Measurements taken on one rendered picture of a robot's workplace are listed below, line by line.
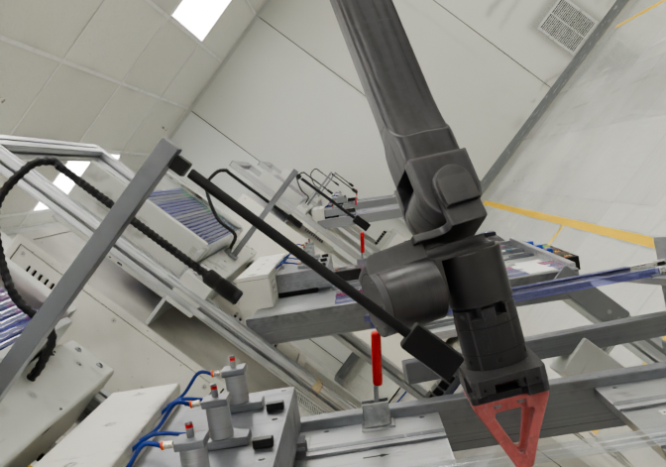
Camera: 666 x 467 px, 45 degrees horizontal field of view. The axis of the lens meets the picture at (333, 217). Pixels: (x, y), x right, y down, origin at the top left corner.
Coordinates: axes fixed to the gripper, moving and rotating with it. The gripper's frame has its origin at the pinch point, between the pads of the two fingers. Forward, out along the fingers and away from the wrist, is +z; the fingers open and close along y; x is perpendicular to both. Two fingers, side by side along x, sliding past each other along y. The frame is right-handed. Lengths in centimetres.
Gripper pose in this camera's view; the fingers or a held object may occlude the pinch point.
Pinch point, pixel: (521, 455)
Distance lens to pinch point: 77.4
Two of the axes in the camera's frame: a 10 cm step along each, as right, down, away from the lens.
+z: 2.6, 9.6, 0.5
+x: 9.7, -2.6, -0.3
